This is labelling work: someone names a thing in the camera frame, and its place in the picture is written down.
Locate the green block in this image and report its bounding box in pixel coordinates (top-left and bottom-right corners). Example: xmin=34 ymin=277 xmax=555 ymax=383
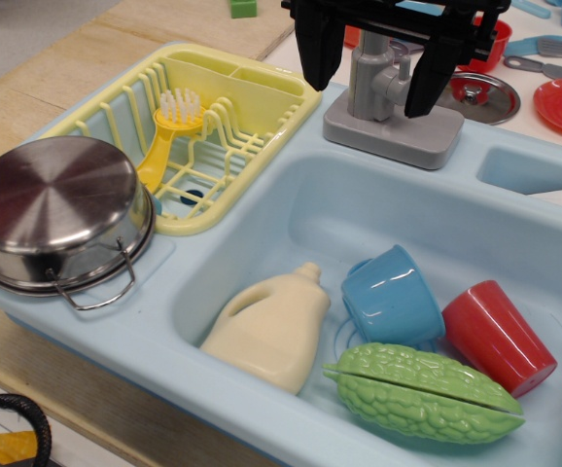
xmin=228 ymin=0 xmax=258 ymax=18

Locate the red plastic cup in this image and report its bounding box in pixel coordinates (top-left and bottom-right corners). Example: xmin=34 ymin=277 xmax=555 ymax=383
xmin=442 ymin=280 xmax=558 ymax=398

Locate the red plastic bowl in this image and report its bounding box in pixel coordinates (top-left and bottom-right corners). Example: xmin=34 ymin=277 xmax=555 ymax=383
xmin=455 ymin=18 xmax=513 ymax=75

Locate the blue plastic cup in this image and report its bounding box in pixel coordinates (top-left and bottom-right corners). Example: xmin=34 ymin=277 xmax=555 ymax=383
xmin=341 ymin=245 xmax=445 ymax=346

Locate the grey toy spatula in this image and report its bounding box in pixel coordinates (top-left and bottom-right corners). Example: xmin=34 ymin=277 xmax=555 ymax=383
xmin=537 ymin=38 xmax=562 ymax=57

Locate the blue toy fork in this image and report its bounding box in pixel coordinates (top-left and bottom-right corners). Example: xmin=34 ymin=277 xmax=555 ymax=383
xmin=504 ymin=35 xmax=562 ymax=56

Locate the grey toy faucet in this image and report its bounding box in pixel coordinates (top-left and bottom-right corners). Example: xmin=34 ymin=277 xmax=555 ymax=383
xmin=323 ymin=31 xmax=465 ymax=170

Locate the black cable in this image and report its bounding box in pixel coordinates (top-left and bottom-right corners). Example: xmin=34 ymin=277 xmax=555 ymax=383
xmin=0 ymin=394 xmax=53 ymax=467

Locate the light blue toy sink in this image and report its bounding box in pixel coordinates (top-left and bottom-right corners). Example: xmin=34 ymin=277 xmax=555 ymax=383
xmin=0 ymin=70 xmax=562 ymax=466

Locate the yellow object bottom left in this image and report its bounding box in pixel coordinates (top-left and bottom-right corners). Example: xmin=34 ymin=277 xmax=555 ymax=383
xmin=0 ymin=431 xmax=38 ymax=465

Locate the steel pot lid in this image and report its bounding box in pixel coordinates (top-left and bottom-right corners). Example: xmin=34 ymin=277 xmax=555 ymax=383
xmin=437 ymin=72 xmax=520 ymax=126

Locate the green bitter gourd toy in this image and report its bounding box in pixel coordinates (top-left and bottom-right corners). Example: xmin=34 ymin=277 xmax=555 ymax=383
xmin=323 ymin=342 xmax=525 ymax=445

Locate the yellow dish rack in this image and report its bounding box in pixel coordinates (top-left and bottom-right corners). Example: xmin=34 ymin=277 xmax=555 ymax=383
xmin=34 ymin=43 xmax=321 ymax=235

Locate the cream detergent bottle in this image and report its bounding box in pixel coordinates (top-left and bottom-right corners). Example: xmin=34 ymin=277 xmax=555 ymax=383
xmin=200 ymin=262 xmax=331 ymax=395

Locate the stainless steel pot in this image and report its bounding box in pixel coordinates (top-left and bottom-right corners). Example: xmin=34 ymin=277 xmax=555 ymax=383
xmin=0 ymin=136 xmax=157 ymax=311

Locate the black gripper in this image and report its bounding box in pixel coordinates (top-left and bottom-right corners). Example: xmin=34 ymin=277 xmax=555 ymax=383
xmin=281 ymin=1 xmax=510 ymax=118

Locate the yellow dish brush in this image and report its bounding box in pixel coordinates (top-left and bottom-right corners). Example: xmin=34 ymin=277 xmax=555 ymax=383
xmin=137 ymin=89 xmax=204 ymax=193

